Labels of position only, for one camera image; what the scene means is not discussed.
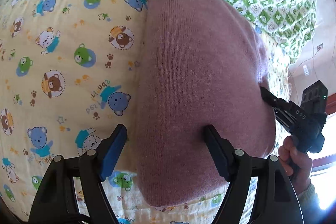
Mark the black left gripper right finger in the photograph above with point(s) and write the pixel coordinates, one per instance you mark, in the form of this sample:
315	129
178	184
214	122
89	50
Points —
275	200

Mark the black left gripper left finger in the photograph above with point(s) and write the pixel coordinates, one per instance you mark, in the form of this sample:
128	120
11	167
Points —
55	200

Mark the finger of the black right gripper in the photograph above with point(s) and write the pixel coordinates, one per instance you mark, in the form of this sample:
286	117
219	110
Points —
272	100

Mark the pink knitted sweater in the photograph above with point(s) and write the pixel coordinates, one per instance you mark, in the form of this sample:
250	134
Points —
203	64

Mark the person's right hand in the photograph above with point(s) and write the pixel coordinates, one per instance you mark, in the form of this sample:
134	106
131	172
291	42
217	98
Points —
296	164

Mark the yellow cartoon bear quilt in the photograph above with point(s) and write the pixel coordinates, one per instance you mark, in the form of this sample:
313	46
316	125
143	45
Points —
69	75

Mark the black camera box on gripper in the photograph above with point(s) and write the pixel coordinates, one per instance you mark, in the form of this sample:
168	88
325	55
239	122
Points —
314	98

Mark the red wooden window frame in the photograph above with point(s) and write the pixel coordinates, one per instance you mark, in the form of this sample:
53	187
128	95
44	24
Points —
323	163

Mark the white charger with cable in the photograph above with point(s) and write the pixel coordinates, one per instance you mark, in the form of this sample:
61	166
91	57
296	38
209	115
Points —
303	66

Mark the white wall socket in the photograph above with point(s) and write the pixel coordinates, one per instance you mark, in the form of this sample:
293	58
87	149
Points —
319	47

